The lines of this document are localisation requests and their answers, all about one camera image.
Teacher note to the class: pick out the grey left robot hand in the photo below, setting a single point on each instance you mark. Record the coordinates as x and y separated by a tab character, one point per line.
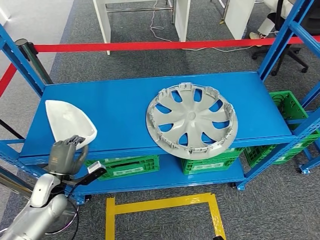
60	155

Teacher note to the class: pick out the white curved plastic part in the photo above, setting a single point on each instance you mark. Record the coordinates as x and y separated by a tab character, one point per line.
67	119

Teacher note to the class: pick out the blue metal shelf rack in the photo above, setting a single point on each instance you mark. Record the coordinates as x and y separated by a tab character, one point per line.
130	106
311	96

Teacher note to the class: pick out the green plastic crate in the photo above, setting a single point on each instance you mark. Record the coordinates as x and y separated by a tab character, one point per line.
235	153
120	172
187	169
287	106
255	159
149	158

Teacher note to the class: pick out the red barrier belt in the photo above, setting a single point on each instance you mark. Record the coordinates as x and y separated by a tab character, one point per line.
7	78
149	45

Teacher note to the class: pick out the yellow floor tape square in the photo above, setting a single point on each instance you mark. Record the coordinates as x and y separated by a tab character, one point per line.
160	203

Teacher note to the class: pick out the grey wheel hubcap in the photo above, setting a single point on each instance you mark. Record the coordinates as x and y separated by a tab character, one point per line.
191	116

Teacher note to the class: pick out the white desk with metal bars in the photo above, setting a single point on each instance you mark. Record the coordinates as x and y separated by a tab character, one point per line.
183	20

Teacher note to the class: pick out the person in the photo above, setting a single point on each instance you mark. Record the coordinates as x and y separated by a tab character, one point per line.
269	23

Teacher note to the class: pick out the black office chair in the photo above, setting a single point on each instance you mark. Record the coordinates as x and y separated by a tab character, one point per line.
287	53

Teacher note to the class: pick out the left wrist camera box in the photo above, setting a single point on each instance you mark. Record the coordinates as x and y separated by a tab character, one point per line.
96	169

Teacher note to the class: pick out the chrome stanchion post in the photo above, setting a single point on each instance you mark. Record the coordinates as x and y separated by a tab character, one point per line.
10	182
35	63

